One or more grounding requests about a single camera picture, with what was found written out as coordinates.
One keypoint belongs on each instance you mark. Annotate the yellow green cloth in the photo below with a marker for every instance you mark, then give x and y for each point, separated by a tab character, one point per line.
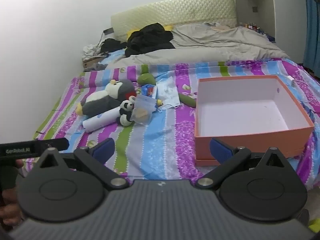
315	226

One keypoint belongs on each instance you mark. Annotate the orange cardboard box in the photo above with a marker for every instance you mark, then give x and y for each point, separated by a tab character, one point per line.
237	115

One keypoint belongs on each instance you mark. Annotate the brown cardboard box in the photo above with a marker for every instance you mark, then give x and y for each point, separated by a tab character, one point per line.
92	61

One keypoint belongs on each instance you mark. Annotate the black power strip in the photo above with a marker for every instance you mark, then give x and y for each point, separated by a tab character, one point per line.
108	31

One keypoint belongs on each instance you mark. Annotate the row of small bottles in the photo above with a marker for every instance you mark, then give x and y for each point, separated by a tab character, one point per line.
251	26

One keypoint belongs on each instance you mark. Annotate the small panda plush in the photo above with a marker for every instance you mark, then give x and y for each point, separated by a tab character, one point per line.
125	116

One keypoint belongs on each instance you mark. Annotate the white wardrobe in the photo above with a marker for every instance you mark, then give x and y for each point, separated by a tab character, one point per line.
287	17

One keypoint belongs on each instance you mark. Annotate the person's left hand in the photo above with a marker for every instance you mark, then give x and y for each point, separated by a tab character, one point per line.
8	213

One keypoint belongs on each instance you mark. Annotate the crumpled white cloth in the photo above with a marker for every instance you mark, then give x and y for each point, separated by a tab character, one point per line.
90	51

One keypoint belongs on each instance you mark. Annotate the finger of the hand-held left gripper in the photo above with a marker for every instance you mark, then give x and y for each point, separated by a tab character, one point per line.
58	143

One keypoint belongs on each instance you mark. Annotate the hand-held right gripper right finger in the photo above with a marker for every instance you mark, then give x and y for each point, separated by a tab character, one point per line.
220	152

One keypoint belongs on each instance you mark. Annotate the beige cloth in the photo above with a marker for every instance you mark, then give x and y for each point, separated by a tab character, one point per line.
220	27

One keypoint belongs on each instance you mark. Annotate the yellow pillow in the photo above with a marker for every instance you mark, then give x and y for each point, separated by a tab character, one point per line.
168	27

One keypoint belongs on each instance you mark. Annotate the clear plastic bag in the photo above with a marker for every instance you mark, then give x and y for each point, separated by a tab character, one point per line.
142	112

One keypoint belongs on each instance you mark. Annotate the black jacket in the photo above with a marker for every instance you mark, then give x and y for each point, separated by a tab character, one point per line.
147	40

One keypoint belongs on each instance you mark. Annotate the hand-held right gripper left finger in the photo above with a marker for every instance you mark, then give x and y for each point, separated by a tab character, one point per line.
105	148

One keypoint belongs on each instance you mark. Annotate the grey duvet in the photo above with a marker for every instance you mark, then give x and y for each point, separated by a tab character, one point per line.
212	47

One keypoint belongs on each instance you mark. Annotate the white tissue cloth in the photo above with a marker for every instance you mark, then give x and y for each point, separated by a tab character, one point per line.
162	88

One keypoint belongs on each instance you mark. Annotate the grey penguin plush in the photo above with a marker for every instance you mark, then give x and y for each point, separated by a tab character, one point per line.
107	100

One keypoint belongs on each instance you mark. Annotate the green plush stick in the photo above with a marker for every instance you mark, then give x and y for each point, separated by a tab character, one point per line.
146	79

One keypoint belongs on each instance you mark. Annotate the blue snack packet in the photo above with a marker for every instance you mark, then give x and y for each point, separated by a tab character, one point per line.
148	90

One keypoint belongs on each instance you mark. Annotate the white cylinder roll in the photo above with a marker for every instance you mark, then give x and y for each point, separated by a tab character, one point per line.
100	121

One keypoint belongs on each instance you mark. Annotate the black clothing pile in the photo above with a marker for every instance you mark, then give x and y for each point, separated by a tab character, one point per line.
112	45

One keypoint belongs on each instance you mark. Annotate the small yellow toy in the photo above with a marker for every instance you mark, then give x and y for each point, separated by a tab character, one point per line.
159	102

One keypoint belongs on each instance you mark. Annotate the light blue face mask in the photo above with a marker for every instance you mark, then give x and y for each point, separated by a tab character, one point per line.
172	100

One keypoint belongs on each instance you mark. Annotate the striped floral bed sheet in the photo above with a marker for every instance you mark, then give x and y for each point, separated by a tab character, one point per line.
160	140

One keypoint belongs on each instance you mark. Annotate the cream quilted headboard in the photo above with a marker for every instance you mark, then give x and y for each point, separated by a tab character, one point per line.
175	10

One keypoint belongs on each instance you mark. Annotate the blue curtain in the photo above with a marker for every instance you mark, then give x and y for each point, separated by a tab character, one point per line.
312	42

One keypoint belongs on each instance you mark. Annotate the dark wall switch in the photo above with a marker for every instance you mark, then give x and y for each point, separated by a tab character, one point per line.
255	9

